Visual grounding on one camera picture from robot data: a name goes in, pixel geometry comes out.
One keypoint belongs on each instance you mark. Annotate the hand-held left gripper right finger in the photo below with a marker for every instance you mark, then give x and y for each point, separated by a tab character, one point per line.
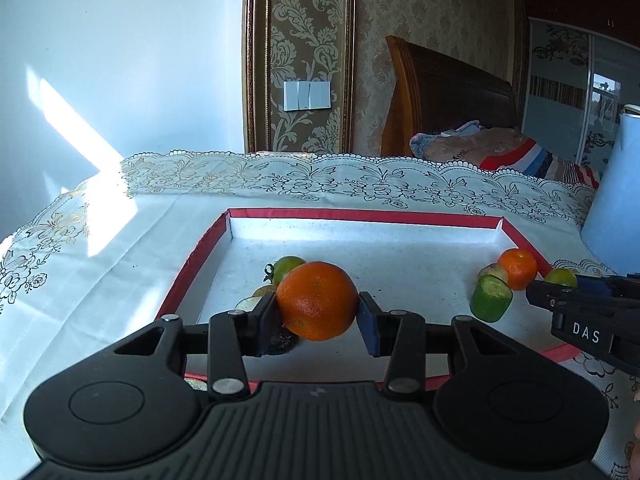
367	327

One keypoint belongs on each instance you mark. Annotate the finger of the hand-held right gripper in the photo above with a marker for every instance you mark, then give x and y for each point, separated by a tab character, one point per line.
550	294
595	285

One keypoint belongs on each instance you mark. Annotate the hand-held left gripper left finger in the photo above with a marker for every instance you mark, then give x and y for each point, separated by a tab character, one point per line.
267	322

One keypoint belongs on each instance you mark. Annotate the stemless green tomato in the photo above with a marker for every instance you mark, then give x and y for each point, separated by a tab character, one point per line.
561	277

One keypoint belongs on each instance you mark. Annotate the large orange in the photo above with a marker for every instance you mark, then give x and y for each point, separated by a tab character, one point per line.
317	301

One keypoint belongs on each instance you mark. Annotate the dark cucumber chunk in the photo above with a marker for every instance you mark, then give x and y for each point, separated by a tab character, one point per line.
495	272

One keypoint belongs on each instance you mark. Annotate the green cucumber piece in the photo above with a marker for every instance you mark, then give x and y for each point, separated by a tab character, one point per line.
491	301

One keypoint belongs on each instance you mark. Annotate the red shallow box tray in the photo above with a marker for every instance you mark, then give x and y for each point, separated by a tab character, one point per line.
400	250

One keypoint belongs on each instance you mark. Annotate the person's right hand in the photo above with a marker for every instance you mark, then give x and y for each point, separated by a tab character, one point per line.
636	435

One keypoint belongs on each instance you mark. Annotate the small mandarin orange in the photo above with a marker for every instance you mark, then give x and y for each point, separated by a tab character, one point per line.
517	269

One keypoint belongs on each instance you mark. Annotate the green tomato with stem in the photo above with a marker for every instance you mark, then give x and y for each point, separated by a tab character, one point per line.
289	266

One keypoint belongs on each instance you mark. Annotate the light blue electric kettle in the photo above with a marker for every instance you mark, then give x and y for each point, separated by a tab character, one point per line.
617	200

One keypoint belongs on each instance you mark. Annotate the striped pillow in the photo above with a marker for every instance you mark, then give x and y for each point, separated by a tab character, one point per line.
545	160

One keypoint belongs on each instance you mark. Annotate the wardrobe with sliding doors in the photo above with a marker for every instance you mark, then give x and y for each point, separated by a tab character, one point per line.
565	95

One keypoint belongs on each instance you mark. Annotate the brown wooden headboard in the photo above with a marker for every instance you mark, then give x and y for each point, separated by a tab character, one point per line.
450	95

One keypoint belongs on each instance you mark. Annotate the white wall light switch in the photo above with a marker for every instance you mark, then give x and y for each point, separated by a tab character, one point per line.
307	95

